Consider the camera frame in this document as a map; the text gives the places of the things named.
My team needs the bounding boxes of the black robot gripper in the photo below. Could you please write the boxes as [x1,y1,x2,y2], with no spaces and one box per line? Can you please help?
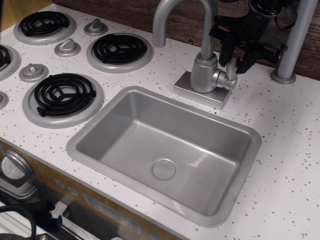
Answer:
[209,2,288,74]

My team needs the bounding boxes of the silver faucet lever handle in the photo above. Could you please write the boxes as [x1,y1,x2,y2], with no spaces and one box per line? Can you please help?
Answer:
[226,53,241,81]

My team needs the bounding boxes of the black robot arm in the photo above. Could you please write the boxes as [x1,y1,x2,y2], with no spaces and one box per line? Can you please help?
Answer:
[209,0,298,74]

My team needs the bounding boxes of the grey vertical support pole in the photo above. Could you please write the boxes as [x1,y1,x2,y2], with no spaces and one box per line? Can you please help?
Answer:
[271,0,318,85]

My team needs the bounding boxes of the silver toy faucet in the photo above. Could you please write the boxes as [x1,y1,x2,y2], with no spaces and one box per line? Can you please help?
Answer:
[152,0,239,111]

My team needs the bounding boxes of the grey plastic sink basin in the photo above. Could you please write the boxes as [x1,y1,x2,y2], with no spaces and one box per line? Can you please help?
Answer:
[66,86,262,227]

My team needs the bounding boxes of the back right stove burner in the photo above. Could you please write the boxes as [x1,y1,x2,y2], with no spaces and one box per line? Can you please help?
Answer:
[86,33,154,74]

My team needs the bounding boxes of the silver knob back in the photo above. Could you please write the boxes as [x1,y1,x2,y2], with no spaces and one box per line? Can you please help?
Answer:
[83,18,109,36]

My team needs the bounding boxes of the silver knob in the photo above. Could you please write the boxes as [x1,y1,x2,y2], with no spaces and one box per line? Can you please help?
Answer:
[19,63,49,83]
[54,38,81,58]
[83,18,109,36]

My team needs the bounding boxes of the silver knob middle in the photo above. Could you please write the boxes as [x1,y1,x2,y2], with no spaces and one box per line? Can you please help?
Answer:
[54,38,81,58]

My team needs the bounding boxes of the front right stove burner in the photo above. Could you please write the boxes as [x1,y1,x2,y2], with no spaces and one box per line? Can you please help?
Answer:
[22,73,104,129]

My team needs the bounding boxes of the back left stove burner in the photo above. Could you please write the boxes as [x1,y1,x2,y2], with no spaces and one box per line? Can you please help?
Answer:
[13,11,77,46]

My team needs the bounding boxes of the silver knob front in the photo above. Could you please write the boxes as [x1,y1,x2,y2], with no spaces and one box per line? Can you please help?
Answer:
[19,63,49,83]

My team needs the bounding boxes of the left edge stove burner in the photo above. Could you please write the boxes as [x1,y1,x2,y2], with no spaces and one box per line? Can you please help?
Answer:
[0,45,21,81]

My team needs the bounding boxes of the silver knob left edge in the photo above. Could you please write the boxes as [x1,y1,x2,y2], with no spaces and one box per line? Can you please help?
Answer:
[0,91,9,110]

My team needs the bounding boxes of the silver round oven dial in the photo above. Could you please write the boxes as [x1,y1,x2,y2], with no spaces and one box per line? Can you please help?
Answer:
[0,149,33,187]

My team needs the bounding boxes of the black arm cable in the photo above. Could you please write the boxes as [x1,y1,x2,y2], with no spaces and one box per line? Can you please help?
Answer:
[274,7,300,32]

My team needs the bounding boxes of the black cable lower left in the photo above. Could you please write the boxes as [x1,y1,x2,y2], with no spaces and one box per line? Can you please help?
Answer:
[0,202,38,238]

